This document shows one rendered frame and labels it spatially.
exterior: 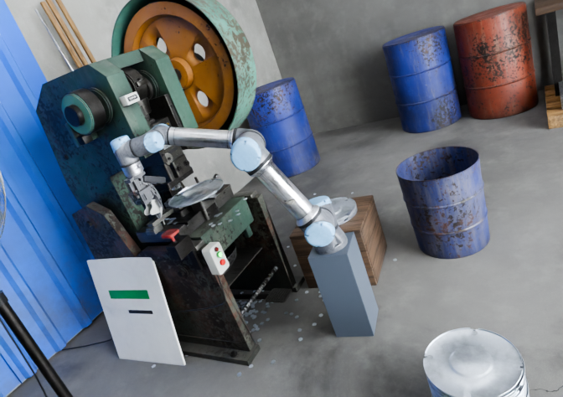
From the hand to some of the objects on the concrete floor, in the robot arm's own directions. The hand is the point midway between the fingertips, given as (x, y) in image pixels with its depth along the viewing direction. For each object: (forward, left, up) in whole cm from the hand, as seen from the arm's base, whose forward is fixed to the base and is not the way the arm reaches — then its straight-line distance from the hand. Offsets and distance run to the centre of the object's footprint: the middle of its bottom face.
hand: (160, 214), depth 177 cm
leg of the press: (+35, -13, -85) cm, 93 cm away
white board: (+54, -9, -85) cm, 101 cm away
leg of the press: (+26, -65, -85) cm, 110 cm away
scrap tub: (-104, -89, -85) cm, 161 cm away
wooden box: (-46, -73, -85) cm, 120 cm away
